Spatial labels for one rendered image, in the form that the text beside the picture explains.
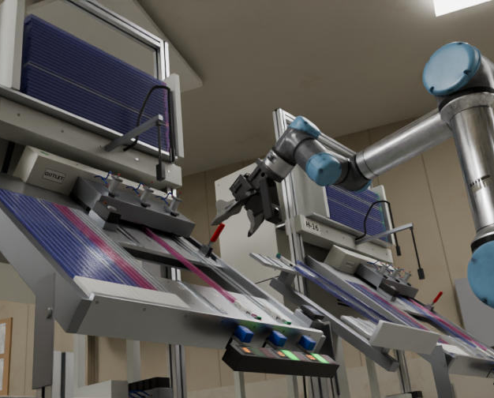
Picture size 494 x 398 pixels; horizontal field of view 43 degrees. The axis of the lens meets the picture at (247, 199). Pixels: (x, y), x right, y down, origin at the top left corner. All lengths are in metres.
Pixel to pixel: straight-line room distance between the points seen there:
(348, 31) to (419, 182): 1.59
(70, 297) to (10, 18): 1.00
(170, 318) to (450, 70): 0.71
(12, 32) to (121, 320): 0.97
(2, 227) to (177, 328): 0.39
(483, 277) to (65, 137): 1.15
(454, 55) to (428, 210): 4.08
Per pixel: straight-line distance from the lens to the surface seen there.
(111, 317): 1.08
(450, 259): 5.21
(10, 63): 1.76
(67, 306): 1.06
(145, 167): 1.95
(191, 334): 1.21
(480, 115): 1.27
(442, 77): 1.30
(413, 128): 1.50
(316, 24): 4.36
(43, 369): 1.01
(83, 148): 1.81
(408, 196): 5.41
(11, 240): 1.26
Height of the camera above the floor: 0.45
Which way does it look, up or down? 23 degrees up
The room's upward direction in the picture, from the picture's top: 6 degrees counter-clockwise
